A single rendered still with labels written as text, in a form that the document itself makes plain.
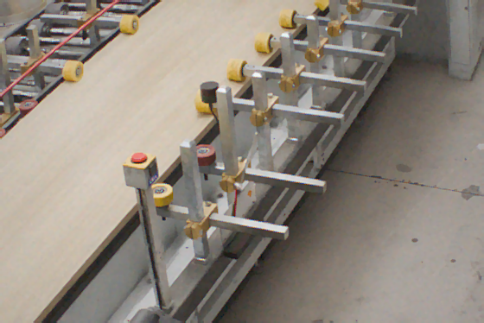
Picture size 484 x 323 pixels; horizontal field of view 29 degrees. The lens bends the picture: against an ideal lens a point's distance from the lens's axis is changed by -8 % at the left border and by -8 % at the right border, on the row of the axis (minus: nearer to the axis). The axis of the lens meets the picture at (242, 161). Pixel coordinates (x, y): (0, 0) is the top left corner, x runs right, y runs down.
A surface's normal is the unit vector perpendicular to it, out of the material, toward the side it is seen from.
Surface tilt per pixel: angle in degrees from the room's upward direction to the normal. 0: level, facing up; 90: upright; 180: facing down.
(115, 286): 90
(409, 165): 0
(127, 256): 90
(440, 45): 90
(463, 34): 90
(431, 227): 0
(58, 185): 0
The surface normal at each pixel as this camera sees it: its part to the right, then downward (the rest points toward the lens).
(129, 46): -0.08, -0.85
